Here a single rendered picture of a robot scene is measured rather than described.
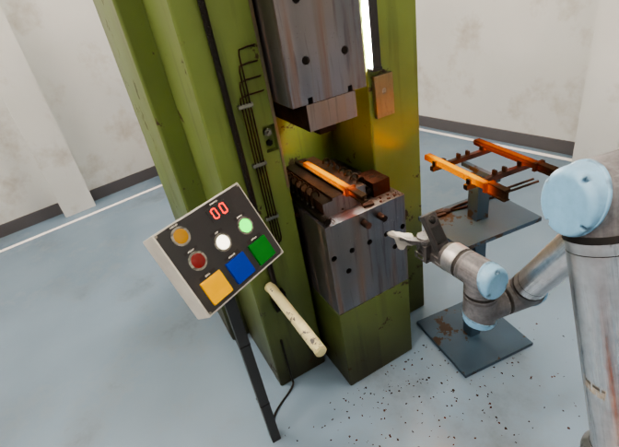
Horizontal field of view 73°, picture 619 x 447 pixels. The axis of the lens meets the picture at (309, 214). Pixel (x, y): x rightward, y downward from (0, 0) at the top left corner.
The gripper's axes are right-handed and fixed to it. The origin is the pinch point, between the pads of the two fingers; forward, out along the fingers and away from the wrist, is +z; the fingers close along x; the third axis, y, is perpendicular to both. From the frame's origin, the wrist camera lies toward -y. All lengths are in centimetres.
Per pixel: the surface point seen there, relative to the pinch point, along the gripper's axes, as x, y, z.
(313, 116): -10.3, -32.1, 32.9
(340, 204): -4.7, 4.8, 32.9
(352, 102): 5.7, -32.5, 32.9
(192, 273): -67, -7, 11
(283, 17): -15, -64, 33
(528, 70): 266, 30, 155
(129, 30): -52, -66, 91
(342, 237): -9.2, 15.4, 27.0
